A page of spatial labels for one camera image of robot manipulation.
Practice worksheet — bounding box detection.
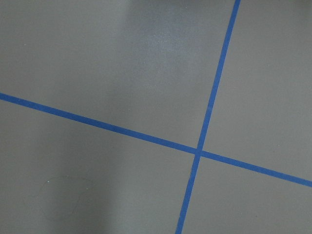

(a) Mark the brown paper table cover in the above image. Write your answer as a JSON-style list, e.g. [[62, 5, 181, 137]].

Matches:
[[0, 0, 312, 234]]

